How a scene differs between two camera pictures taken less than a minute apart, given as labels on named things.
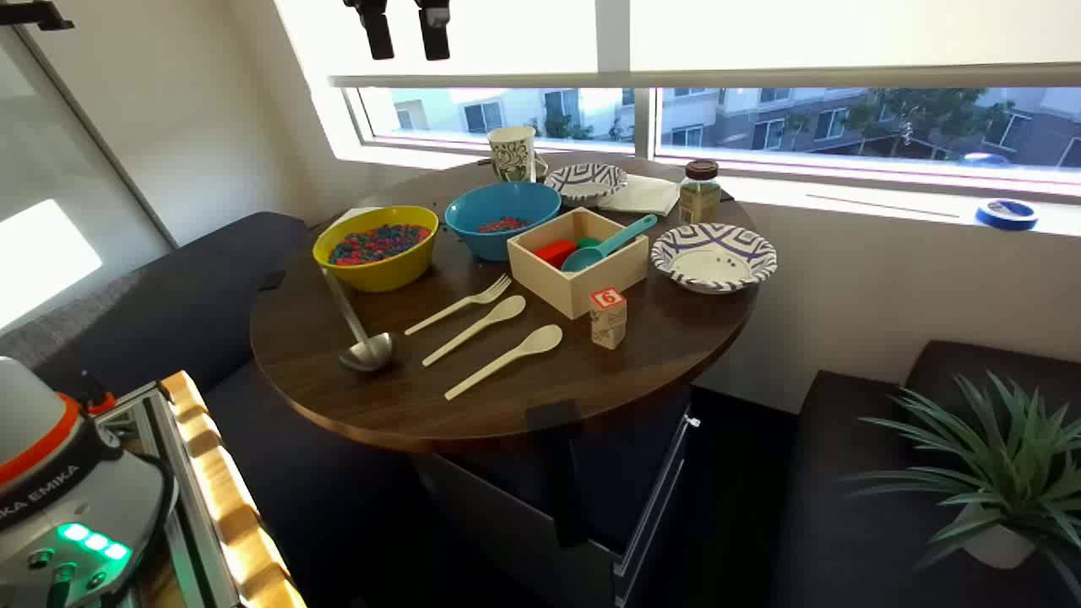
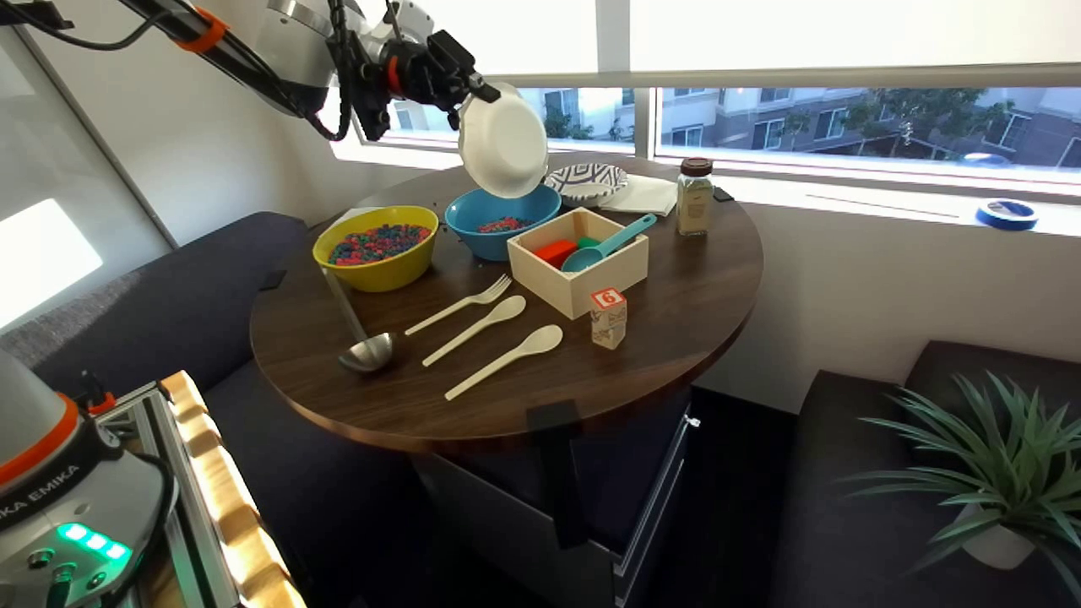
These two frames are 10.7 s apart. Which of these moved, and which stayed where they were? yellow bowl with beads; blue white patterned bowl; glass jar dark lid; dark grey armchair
Moved: blue white patterned bowl
Stayed: dark grey armchair; yellow bowl with beads; glass jar dark lid
